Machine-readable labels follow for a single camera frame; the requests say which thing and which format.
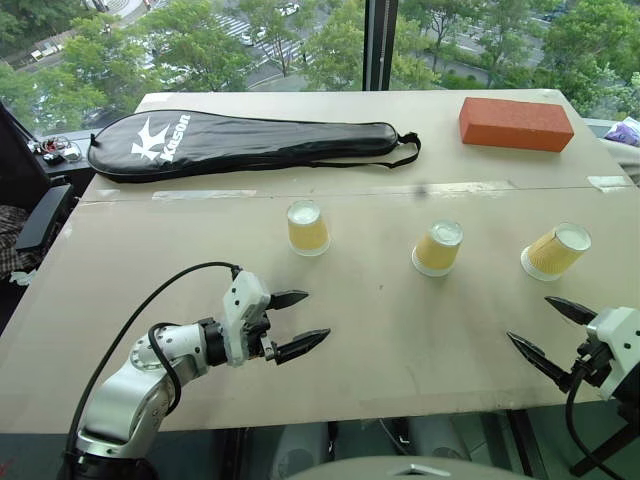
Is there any orange brick block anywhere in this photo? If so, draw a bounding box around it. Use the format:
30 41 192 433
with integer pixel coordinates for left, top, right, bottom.
458 96 576 154

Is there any clear tape strip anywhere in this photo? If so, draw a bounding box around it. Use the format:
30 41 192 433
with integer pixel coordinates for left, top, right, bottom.
151 188 258 202
586 175 634 190
448 179 517 192

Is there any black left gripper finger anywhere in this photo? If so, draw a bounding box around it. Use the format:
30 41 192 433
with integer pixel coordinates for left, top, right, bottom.
273 327 333 366
269 289 311 312

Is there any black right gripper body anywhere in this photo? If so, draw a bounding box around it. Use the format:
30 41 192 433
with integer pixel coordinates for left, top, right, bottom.
571 336 615 388

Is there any yellow ribbed paper cup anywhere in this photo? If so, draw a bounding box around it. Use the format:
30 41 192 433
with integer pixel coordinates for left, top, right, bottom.
411 219 465 279
519 222 593 283
286 200 332 258

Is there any purple patterned bag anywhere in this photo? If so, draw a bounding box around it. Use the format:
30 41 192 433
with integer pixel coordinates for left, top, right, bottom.
603 116 640 148

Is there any grey rounded shape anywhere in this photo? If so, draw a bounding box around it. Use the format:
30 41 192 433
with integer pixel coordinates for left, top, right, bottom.
403 413 474 464
272 420 332 480

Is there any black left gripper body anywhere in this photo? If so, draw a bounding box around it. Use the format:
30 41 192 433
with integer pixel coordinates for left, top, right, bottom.
242 308 279 364

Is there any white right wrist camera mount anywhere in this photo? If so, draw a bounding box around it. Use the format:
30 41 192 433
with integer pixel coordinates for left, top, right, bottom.
585 305 640 402

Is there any black window frame post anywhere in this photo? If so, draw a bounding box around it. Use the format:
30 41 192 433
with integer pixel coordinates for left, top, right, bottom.
363 0 400 93

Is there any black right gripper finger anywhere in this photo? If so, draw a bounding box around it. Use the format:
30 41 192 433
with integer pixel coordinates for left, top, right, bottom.
543 295 599 327
505 330 575 395

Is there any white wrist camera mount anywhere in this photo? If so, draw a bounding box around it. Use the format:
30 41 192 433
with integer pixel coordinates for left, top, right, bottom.
585 305 640 402
221 270 272 368

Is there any small electronics with wires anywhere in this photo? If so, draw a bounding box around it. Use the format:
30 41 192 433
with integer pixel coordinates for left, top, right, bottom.
28 135 84 165

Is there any black Kason racket bag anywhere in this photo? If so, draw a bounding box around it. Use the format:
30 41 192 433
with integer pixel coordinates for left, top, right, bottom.
86 109 422 185

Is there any black office chair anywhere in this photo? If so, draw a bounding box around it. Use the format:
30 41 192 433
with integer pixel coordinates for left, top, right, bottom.
0 98 80 274

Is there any grey rounded robot torso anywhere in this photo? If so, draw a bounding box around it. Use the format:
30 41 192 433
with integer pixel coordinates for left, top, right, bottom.
285 454 545 480

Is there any plaid cloth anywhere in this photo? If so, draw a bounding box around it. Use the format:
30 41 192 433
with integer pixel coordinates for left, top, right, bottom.
0 203 42 277

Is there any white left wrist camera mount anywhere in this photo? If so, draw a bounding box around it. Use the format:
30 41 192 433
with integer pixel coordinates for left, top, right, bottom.
221 270 272 368

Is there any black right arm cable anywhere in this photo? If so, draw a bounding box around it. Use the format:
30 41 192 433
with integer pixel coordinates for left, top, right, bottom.
565 367 624 480

